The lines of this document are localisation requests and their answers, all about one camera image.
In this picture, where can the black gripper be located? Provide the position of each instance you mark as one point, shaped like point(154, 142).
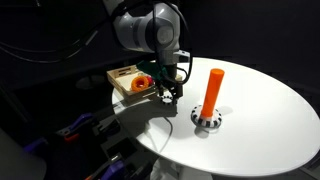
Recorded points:
point(168, 79)

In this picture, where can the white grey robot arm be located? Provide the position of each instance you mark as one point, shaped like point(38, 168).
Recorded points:
point(157, 32)

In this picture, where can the wooden slatted tray box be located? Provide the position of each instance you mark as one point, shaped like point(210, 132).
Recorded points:
point(132, 84)

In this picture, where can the purple orange clamp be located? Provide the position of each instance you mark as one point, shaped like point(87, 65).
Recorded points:
point(71, 132)

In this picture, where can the green camera mount bracket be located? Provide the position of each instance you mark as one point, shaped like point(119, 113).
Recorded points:
point(153, 69)

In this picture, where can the orange peg post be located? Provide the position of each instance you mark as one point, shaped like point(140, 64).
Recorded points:
point(212, 91)

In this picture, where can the white table pedestal base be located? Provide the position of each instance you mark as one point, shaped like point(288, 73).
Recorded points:
point(166, 170)

